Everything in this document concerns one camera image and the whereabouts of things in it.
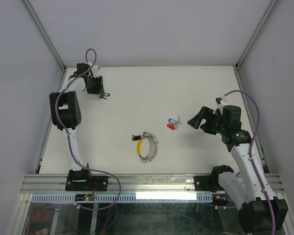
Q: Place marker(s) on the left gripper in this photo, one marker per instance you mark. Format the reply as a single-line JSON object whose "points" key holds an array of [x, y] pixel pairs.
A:
{"points": [[99, 88]]}

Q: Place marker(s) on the aluminium front rail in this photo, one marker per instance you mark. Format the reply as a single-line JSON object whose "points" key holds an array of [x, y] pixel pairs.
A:
{"points": [[53, 183]]}

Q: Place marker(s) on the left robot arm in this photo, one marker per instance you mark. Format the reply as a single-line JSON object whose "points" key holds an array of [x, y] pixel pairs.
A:
{"points": [[65, 109]]}

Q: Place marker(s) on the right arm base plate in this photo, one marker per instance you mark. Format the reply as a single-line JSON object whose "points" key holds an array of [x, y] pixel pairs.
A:
{"points": [[207, 183]]}

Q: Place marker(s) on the large steel keyring yellow handle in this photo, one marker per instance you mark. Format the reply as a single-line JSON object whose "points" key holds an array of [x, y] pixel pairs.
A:
{"points": [[147, 148]]}

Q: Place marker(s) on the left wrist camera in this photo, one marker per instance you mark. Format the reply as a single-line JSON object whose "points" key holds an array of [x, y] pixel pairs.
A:
{"points": [[95, 70]]}

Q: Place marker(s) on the slotted cable duct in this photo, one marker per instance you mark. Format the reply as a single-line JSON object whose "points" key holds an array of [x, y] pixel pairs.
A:
{"points": [[140, 197]]}

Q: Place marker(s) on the black key tag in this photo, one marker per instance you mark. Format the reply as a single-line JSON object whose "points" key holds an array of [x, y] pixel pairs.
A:
{"points": [[136, 138]]}

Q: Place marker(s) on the red key tag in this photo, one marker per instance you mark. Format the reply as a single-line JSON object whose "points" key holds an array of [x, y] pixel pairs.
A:
{"points": [[171, 126]]}

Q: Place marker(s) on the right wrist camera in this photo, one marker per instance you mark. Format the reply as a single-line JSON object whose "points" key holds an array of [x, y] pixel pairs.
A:
{"points": [[221, 100]]}

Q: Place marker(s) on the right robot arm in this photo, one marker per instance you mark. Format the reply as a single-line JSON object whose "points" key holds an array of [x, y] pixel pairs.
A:
{"points": [[259, 209]]}

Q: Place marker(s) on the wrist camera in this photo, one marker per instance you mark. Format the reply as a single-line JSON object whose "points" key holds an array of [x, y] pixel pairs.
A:
{"points": [[95, 70], [221, 100]]}

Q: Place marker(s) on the blue key tag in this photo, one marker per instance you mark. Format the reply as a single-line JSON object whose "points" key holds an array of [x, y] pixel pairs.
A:
{"points": [[172, 121]]}

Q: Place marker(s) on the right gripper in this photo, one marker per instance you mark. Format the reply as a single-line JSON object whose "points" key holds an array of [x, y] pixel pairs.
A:
{"points": [[203, 113]]}

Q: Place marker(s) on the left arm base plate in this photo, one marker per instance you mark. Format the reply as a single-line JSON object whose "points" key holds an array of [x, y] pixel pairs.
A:
{"points": [[98, 183]]}

